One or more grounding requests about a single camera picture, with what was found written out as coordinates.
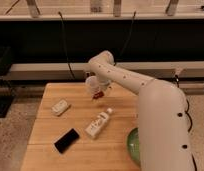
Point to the clear plastic cup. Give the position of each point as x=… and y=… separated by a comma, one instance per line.
x=92, y=85

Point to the white lotion bottle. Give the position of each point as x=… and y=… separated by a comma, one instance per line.
x=96, y=126

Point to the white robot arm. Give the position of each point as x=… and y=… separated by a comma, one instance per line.
x=164, y=142

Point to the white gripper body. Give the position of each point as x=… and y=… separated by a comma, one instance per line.
x=100, y=87

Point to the black rectangular block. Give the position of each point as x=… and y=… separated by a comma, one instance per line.
x=66, y=140

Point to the green ceramic bowl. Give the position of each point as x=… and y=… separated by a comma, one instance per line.
x=133, y=146

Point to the dark cabinet at left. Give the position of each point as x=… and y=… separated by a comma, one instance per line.
x=6, y=58

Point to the wall power outlet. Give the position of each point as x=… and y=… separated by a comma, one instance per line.
x=86, y=74

